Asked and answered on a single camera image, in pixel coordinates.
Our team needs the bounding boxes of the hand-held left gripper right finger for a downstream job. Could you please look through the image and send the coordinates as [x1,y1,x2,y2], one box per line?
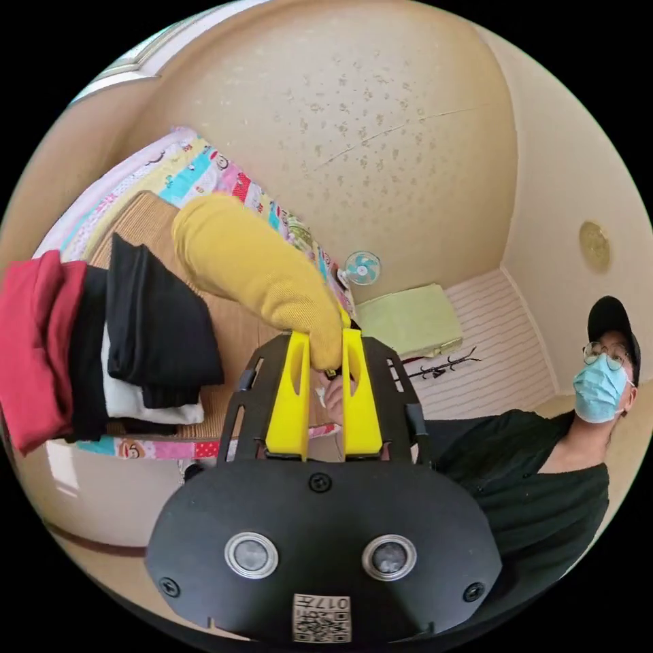
[340,326,383,456]

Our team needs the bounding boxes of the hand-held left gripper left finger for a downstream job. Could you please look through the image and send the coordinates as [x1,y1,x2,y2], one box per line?
[265,330,312,456]

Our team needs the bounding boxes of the yellow long sleeve shirt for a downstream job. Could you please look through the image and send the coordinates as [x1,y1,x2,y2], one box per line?
[171,193,353,372]

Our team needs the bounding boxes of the person's right hand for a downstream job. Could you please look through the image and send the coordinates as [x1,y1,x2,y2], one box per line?
[324,378,344,426]

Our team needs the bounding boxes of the black coat rack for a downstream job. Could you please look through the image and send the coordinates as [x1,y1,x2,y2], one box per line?
[406,346,482,382]

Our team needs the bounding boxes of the bed with mat and printed sheet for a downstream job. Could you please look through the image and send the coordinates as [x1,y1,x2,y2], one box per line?
[30,126,361,461]

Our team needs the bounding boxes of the green curtain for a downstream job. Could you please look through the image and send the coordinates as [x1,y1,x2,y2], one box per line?
[354,283,466,359]

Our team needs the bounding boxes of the small blue fan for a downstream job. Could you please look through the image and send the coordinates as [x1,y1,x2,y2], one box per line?
[338,250,382,287]

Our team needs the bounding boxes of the pile of clothes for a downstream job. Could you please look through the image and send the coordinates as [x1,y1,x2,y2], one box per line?
[0,232,226,456]

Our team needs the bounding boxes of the person's body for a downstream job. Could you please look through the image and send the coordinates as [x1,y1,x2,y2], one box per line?
[427,295,642,621]

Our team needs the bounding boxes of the round ceiling lamp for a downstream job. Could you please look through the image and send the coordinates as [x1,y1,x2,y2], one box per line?
[578,220,612,274]

